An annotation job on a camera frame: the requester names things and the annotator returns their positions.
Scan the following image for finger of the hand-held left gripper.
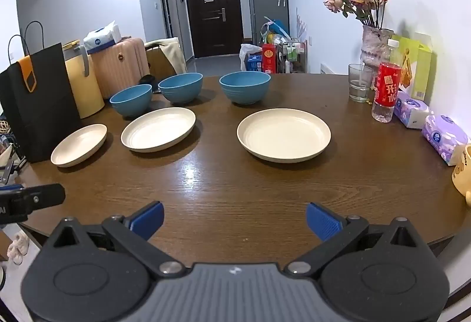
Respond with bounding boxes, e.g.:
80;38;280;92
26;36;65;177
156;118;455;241
11;183;66;212

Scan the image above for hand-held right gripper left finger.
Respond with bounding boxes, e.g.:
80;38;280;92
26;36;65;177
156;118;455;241
48;200;188;279

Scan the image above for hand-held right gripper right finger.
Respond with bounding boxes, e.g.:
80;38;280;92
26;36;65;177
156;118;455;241
287;202;427;279

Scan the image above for cream round plate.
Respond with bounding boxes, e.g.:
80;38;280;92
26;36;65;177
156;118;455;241
237;109;331;163
51;124;107;168
121;107;196;153

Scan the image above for blue ribbed bowl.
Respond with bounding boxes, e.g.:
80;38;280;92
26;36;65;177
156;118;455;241
158;72;204;104
110;84;153;118
219;71;272;105

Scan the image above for white shoes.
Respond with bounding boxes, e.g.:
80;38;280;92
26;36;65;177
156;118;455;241
6;231;31;266

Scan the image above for cluttered low shelf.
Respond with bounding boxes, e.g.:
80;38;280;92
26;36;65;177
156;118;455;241
0;115;31;191

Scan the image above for black paper bag orange tag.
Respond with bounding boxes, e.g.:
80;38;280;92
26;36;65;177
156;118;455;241
0;21;82;164

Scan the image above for clear drinking glass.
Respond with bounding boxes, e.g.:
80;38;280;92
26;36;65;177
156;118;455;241
348;63;375;103

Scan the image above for small purple tissue pack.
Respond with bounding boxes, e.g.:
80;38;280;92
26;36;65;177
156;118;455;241
393;90;431;130

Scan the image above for large purple tissue pack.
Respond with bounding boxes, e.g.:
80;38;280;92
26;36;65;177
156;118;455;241
421;115;469;166

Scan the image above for pink ribbed suitcase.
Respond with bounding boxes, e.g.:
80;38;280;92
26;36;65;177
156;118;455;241
90;37;151;100

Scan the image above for yellow bear mug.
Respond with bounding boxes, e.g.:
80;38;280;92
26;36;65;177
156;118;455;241
451;144;471;206

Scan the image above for water bottle red label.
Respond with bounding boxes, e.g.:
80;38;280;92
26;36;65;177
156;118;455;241
371;39;403;123

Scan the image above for wooden chair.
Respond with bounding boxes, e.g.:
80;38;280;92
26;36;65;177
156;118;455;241
145;40;177;80

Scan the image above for white tissue pack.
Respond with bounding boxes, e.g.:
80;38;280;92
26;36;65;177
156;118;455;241
83;22;122;54

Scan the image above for chair with beige cloth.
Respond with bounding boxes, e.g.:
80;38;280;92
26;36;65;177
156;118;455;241
145;37;188;75

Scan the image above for red gift box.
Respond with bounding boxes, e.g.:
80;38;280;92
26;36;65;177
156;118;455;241
261;44;277;74

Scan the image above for green snack box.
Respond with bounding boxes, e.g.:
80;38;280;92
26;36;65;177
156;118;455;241
389;32;437;102

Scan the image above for white plastic bag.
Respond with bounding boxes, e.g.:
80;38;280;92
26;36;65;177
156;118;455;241
239;44;263;71

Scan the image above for colourful shopping bag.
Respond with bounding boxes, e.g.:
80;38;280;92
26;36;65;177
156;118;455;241
260;16;292;45

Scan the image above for dark entrance door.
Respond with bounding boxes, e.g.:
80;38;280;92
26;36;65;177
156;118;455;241
183;0;243;59

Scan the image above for grey refrigerator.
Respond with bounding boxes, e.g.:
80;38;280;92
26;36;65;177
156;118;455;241
246;0;290;46

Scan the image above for glass sliding door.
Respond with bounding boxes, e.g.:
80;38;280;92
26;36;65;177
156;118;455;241
157;0;174;40

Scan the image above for yellow bucket grey handle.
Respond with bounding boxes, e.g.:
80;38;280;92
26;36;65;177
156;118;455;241
62;40;106;119

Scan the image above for wire storage rack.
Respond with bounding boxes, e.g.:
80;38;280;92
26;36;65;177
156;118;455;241
281;39;308;74

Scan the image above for pink wall ornament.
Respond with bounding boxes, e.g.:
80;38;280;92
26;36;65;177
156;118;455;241
296;7;308;41

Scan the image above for silver door handle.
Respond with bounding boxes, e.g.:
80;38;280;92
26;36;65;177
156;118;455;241
202;8;226;22

